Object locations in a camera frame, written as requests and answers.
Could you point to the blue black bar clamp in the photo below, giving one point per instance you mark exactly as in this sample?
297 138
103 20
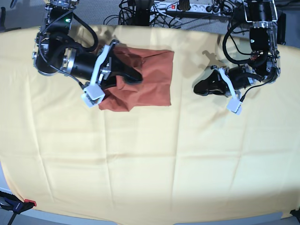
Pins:
10 202

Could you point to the black central post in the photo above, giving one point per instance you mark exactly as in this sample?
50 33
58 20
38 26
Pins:
142 12

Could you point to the black clamp right corner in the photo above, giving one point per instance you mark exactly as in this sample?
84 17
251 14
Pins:
296 214

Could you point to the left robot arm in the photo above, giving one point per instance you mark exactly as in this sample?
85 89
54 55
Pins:
261 64

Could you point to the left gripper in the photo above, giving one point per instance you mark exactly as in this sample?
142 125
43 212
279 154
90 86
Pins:
240 77

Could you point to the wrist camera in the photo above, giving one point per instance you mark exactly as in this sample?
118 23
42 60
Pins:
93 94
234 104

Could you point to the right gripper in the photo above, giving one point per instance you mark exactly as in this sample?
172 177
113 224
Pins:
82 64

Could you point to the white power strip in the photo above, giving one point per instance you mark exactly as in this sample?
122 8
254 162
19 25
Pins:
194 10

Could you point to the orange T-shirt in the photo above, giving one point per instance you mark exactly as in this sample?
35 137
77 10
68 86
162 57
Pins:
156 68

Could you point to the black power adapter box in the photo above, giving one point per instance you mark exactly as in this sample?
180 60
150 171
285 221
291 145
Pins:
238 16

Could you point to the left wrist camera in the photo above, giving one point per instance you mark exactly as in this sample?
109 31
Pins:
234 104

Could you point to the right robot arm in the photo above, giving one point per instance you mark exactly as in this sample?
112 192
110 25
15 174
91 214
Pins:
57 52

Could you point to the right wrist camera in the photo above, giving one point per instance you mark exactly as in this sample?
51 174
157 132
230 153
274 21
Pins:
93 94

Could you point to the yellow table cloth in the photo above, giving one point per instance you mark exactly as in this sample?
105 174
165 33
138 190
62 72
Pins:
193 161

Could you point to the black clamp handle top left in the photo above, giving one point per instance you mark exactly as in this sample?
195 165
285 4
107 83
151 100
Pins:
2 22

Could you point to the black upright stand right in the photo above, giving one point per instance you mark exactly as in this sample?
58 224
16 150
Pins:
281 29

